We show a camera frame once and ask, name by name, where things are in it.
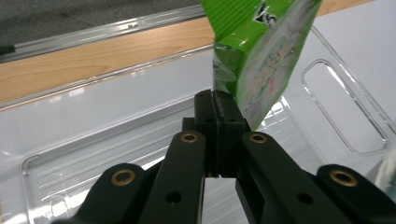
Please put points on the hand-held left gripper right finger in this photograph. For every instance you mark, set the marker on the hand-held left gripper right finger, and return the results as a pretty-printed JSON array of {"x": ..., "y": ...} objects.
[{"x": 230, "y": 130}]

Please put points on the metal rail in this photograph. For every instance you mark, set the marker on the metal rail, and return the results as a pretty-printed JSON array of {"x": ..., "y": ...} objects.
[{"x": 93, "y": 32}]

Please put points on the green snack packet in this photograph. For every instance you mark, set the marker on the green snack packet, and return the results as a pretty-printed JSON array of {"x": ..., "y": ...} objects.
[{"x": 243, "y": 31}]

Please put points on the clear plastic bin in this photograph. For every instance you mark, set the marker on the clear plastic bin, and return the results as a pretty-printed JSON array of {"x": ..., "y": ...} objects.
[{"x": 93, "y": 102}]

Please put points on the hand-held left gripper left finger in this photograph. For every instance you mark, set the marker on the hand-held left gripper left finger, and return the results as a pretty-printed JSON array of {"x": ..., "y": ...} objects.
[{"x": 207, "y": 121}]

